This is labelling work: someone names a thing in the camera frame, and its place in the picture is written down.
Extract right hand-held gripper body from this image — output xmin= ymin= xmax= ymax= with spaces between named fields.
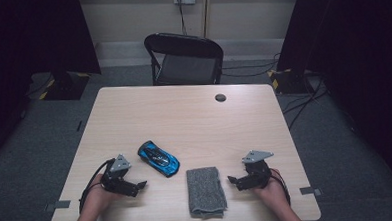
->
xmin=240 ymin=149 xmax=276 ymax=192

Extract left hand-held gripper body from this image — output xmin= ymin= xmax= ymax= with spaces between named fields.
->
xmin=100 ymin=153 xmax=141 ymax=200

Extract blue toy car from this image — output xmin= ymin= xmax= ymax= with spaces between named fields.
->
xmin=136 ymin=138 xmax=182 ymax=180

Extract grey cloth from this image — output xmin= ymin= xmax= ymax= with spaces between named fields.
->
xmin=185 ymin=165 xmax=229 ymax=221

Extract person's right hand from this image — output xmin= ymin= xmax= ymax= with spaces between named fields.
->
xmin=253 ymin=168 xmax=291 ymax=208

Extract person's left hand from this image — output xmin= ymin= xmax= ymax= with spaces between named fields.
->
xmin=83 ymin=173 xmax=122 ymax=213

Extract grey tape strip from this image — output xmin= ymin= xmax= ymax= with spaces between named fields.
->
xmin=298 ymin=185 xmax=323 ymax=197
xmin=45 ymin=199 xmax=72 ymax=212

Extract black stand base yellow stripes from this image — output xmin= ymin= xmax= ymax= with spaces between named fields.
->
xmin=266 ymin=66 xmax=316 ymax=96
xmin=37 ymin=69 xmax=91 ymax=102

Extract black folding chair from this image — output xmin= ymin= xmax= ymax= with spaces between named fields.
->
xmin=143 ymin=29 xmax=226 ymax=88

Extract dark curtain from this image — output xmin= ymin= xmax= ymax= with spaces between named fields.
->
xmin=0 ymin=0 xmax=106 ymax=167
xmin=273 ymin=0 xmax=392 ymax=201

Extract left hand-held gripper black cable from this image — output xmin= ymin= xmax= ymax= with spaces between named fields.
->
xmin=76 ymin=157 xmax=118 ymax=214

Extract hand-held gripper black cable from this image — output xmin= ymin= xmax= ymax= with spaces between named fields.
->
xmin=270 ymin=167 xmax=292 ymax=207
xmin=76 ymin=157 xmax=118 ymax=214

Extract right hand-held gripper black cable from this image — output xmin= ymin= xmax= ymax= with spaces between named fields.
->
xmin=270 ymin=167 xmax=292 ymax=207

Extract black floor cables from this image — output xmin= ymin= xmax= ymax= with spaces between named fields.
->
xmin=221 ymin=50 xmax=333 ymax=134

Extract black socket cable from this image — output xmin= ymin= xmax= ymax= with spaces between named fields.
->
xmin=177 ymin=0 xmax=188 ymax=36

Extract thin vertical wall conduit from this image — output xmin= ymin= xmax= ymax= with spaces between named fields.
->
xmin=201 ymin=0 xmax=213 ymax=38

